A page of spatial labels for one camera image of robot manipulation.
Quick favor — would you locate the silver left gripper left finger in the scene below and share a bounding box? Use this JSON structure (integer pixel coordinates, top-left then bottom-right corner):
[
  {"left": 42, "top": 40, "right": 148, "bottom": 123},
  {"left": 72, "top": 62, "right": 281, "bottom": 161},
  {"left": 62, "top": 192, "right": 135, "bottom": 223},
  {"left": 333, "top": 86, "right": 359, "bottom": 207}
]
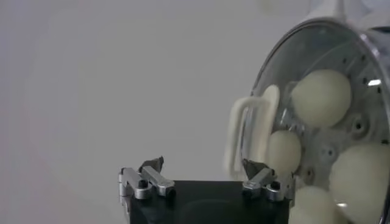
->
[{"left": 118, "top": 156, "right": 176, "bottom": 214}]

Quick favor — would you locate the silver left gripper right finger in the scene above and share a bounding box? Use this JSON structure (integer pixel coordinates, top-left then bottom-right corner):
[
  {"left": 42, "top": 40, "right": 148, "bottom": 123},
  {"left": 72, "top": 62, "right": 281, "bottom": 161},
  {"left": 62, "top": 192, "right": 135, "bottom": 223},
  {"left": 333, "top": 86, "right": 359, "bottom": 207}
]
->
[{"left": 241, "top": 158, "right": 296, "bottom": 203}]

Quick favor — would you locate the white steamed baozi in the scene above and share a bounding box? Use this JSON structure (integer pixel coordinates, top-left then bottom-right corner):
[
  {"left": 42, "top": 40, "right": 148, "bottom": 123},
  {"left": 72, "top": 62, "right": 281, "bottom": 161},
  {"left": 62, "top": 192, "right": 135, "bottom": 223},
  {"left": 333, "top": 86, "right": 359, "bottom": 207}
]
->
[
  {"left": 291, "top": 69, "right": 353, "bottom": 128},
  {"left": 266, "top": 130, "right": 303, "bottom": 176},
  {"left": 328, "top": 142, "right": 390, "bottom": 224},
  {"left": 288, "top": 185, "right": 348, "bottom": 224}
]

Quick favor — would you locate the glass lid with cream handle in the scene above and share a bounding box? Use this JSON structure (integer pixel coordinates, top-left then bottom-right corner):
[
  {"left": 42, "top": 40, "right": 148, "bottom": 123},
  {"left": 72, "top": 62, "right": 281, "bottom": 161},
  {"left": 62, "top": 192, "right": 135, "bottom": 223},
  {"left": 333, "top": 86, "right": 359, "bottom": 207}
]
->
[{"left": 224, "top": 16, "right": 390, "bottom": 224}]

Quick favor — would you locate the perforated steel steamer basket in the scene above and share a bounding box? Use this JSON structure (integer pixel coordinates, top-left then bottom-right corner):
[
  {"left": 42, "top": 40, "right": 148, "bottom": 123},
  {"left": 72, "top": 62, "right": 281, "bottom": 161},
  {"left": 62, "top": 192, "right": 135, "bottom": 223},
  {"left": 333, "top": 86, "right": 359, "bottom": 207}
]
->
[{"left": 252, "top": 18, "right": 390, "bottom": 224}]

